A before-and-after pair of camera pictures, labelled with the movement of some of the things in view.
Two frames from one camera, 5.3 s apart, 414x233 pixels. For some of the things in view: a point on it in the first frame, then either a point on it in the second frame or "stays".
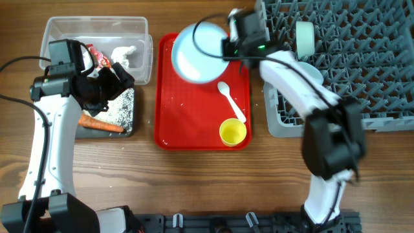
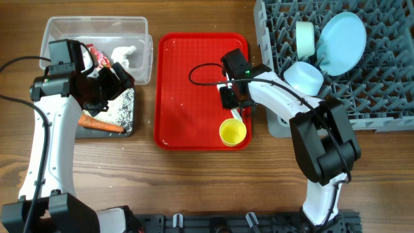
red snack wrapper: x=99 y=60 stays
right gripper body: x=247 y=60 → x=228 y=98
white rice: x=119 y=112 stays
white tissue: x=119 y=54 stays
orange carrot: x=89 y=121 stays
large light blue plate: x=196 y=52 → x=341 y=43
